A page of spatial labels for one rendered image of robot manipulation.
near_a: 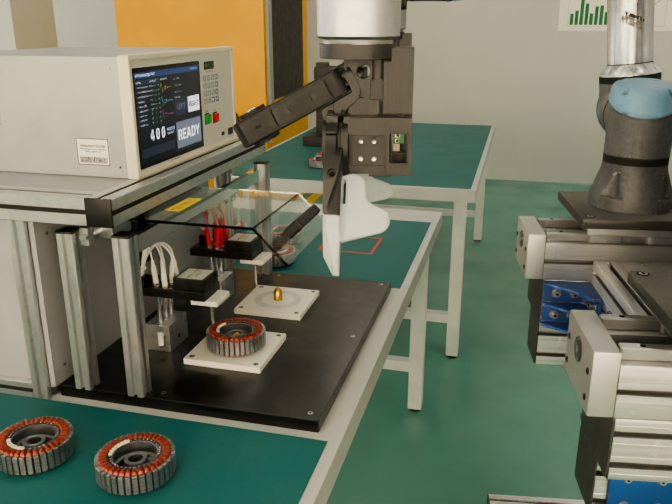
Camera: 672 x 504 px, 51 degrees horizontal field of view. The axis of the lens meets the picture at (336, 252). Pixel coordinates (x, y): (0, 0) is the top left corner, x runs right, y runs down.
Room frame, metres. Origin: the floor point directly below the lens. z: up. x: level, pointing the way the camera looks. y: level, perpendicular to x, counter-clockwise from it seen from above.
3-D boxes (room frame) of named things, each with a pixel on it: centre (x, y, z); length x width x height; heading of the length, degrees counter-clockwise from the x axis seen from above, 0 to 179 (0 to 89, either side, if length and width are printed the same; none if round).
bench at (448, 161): (3.68, -0.24, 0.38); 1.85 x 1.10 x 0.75; 165
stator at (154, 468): (0.86, 0.29, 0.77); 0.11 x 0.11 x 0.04
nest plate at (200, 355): (1.21, 0.19, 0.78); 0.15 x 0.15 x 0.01; 75
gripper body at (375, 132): (0.66, -0.03, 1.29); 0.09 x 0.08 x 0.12; 84
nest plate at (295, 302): (1.45, 0.13, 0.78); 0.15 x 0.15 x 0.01; 75
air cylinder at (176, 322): (1.25, 0.33, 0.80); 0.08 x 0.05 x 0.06; 165
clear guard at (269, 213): (1.19, 0.20, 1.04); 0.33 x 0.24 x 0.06; 75
